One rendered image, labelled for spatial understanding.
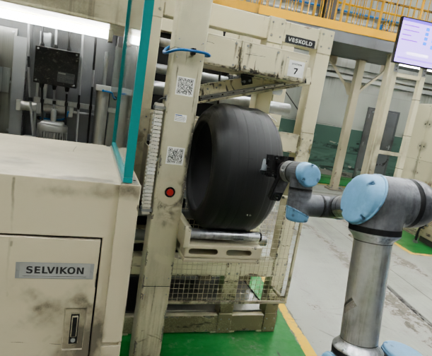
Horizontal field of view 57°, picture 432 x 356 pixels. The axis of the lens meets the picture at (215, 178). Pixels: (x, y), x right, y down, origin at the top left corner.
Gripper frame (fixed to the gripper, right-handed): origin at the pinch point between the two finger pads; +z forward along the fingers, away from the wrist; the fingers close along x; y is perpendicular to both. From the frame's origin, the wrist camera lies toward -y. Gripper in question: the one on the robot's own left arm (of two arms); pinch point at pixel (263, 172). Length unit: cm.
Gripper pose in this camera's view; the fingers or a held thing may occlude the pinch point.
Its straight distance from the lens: 157.4
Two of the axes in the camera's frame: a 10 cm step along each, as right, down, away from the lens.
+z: -3.0, -1.0, 9.5
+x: -9.4, -0.9, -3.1
